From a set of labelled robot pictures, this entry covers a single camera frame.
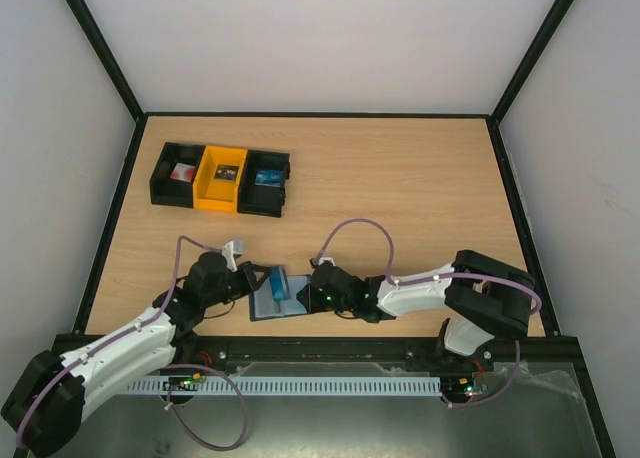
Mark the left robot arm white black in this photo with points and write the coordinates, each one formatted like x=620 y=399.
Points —
x=56 y=393

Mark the blue card holder wallet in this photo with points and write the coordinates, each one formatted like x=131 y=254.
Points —
x=263 y=306

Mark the black bin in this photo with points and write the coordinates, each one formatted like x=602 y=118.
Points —
x=262 y=190
x=167 y=192

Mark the right black bin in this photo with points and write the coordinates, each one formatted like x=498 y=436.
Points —
x=262 y=190

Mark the left black bin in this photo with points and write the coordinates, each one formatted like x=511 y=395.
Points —
x=167 y=192

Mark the blue card in bin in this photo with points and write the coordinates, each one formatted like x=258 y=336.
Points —
x=271 y=178

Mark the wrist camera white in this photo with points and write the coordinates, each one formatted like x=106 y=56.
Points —
x=318 y=261
x=231 y=251

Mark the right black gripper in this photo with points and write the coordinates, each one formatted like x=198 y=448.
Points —
x=316 y=292

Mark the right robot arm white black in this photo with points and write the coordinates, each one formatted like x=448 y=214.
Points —
x=491 y=299

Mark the black card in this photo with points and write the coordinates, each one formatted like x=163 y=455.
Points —
x=227 y=173

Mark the white red card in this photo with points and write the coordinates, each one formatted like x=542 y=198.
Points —
x=182 y=172

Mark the grey metal sheet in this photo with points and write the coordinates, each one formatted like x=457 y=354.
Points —
x=523 y=410

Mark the blue white credit card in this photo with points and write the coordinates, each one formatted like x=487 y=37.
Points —
x=279 y=287

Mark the light blue slotted cable duct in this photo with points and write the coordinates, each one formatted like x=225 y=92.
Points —
x=287 y=386

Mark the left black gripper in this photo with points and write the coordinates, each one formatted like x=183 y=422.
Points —
x=249 y=281

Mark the yellow middle bin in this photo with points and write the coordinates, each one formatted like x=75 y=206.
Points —
x=217 y=181

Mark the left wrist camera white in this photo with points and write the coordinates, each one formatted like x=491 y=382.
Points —
x=231 y=251

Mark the black aluminium frame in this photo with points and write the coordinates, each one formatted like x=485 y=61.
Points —
x=554 y=347

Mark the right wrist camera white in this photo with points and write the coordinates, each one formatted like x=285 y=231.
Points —
x=318 y=261

